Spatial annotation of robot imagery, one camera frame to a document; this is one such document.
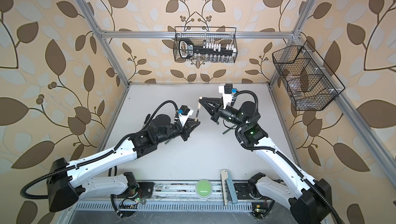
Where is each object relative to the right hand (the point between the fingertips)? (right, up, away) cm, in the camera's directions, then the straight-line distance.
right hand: (201, 102), depth 61 cm
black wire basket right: (+52, +7, +13) cm, 54 cm away
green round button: (+1, -43, +13) cm, 45 cm away
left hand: (-1, -9, +7) cm, 11 cm away
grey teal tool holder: (+12, -38, +14) cm, 42 cm away
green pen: (+16, -19, +35) cm, 43 cm away
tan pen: (-2, -7, +6) cm, 10 cm away
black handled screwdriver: (-37, -12, +41) cm, 56 cm away
